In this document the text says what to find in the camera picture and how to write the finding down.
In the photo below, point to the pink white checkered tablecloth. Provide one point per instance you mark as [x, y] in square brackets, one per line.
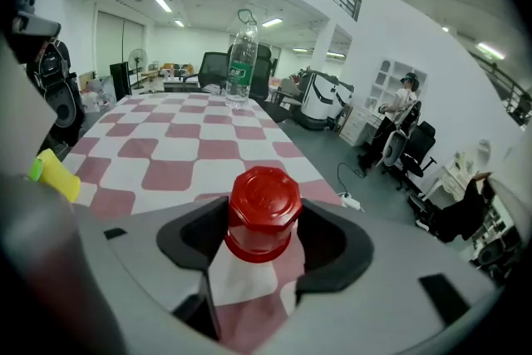
[178, 145]

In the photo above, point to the yellow paper cup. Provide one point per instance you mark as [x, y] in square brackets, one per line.
[58, 176]

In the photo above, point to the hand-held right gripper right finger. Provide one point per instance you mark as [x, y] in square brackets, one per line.
[374, 303]

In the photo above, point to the red paper cup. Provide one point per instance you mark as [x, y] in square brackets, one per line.
[264, 208]

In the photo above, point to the white power strip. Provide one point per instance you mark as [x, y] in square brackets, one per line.
[351, 201]

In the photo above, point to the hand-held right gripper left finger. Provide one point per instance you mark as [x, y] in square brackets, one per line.
[158, 257]

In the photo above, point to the white ornate side table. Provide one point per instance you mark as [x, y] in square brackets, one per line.
[449, 178]

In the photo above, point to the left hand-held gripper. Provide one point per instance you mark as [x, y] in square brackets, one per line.
[21, 129]

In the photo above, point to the black office chair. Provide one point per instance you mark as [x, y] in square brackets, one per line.
[420, 149]
[262, 70]

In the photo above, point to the black helmet device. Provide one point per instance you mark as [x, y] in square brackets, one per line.
[62, 104]

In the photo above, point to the white open shelf cabinet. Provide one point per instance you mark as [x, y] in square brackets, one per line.
[395, 83]

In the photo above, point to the black mesh chair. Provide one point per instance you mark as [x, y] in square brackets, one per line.
[212, 68]

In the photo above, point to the white black robot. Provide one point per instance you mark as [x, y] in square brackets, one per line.
[316, 95]

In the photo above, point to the clear plastic water bottle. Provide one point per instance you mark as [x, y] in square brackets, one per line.
[243, 62]

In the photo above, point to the white drawer desk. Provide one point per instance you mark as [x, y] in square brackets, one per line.
[357, 126]

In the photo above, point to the black standing fan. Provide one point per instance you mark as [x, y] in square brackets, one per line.
[138, 62]

